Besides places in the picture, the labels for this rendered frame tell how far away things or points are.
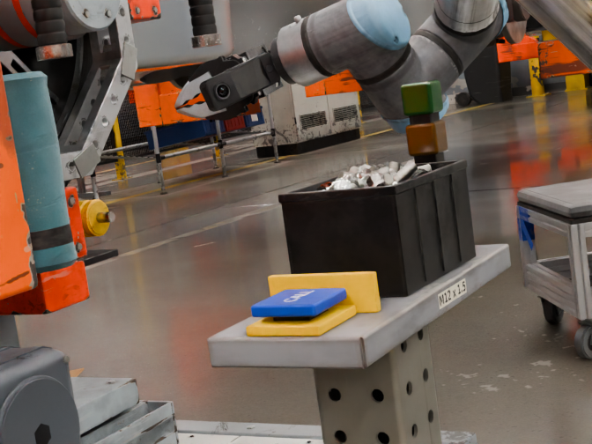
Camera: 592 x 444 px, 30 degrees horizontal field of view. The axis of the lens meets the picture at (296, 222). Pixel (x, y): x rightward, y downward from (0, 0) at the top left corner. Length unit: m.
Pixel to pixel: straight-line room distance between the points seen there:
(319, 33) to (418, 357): 0.52
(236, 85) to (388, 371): 0.56
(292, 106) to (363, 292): 8.52
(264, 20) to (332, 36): 2.60
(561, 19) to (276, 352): 0.41
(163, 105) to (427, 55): 4.44
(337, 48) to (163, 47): 0.74
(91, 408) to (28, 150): 0.51
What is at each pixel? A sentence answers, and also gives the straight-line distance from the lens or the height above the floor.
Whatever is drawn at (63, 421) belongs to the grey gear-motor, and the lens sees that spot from 1.36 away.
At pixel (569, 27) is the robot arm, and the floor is 0.70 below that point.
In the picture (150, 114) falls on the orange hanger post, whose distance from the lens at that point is 6.01.
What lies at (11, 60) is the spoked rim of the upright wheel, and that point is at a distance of 1.79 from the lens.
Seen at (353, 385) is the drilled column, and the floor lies 0.36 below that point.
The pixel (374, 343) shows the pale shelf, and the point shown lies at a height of 0.44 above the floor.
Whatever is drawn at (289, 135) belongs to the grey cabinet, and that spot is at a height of 0.18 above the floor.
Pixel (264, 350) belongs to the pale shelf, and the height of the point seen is 0.44.
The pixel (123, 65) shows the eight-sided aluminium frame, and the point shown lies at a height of 0.74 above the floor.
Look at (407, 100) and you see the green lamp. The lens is 1.37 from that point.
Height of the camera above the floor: 0.69
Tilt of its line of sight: 8 degrees down
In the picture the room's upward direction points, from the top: 8 degrees counter-clockwise
